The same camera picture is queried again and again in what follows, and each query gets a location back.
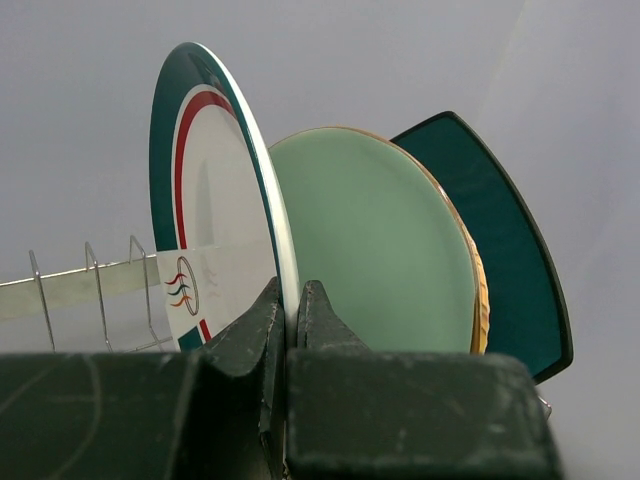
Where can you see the dark teal square plate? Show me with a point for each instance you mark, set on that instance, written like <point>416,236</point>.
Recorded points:
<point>529,319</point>

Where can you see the white plate teal red rim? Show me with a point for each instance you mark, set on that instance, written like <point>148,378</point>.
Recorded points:
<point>219,220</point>

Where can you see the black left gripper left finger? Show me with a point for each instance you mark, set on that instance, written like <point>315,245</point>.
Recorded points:
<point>239,348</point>

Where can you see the light green floral plate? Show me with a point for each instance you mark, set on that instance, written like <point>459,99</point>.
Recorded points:
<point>299,161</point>

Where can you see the woven bamboo round plate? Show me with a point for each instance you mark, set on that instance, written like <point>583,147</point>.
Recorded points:
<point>480,280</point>

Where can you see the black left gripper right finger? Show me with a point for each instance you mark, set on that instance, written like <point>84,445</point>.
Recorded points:
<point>319,327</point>

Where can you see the stainless steel dish rack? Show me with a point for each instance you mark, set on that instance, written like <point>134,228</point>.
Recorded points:
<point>94,282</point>

